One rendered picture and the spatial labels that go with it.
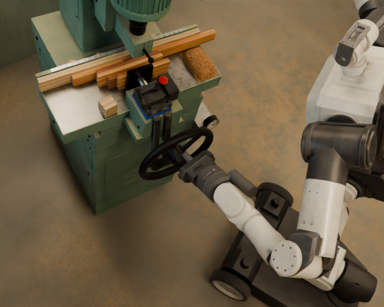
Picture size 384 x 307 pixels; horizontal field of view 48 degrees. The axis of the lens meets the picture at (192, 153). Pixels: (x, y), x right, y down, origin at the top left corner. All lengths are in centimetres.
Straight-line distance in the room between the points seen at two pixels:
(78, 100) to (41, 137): 100
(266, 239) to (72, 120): 72
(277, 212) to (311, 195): 119
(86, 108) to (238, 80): 151
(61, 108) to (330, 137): 84
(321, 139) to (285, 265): 29
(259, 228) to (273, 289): 105
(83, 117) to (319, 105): 73
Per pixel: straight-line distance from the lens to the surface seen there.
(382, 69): 120
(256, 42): 304
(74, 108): 145
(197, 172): 127
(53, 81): 147
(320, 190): 100
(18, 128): 248
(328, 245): 101
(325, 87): 114
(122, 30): 145
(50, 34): 177
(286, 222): 224
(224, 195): 115
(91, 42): 168
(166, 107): 137
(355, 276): 210
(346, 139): 102
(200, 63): 157
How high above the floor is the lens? 212
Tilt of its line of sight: 61 degrees down
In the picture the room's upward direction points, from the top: 23 degrees clockwise
